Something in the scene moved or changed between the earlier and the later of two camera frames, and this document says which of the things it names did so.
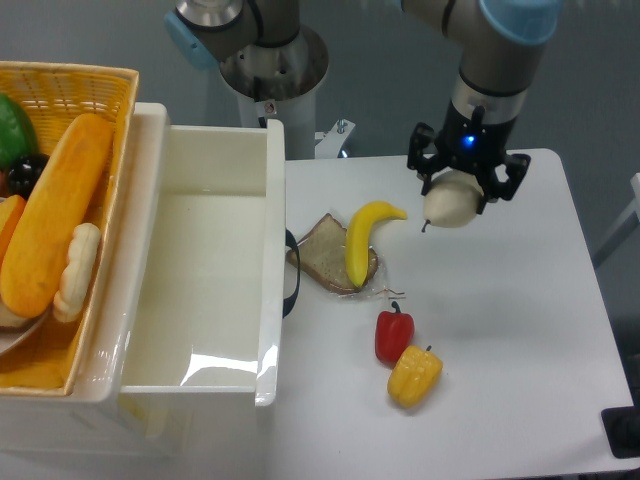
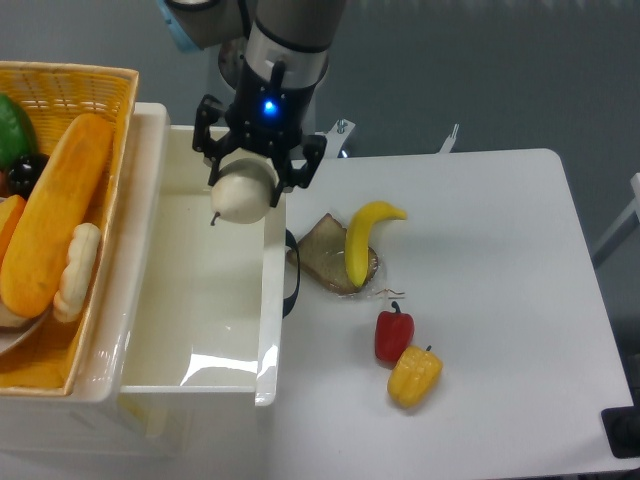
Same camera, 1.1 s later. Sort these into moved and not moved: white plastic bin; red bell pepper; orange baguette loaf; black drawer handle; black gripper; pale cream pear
Moved: pale cream pear; black gripper
Not moved: white plastic bin; orange baguette loaf; black drawer handle; red bell pepper
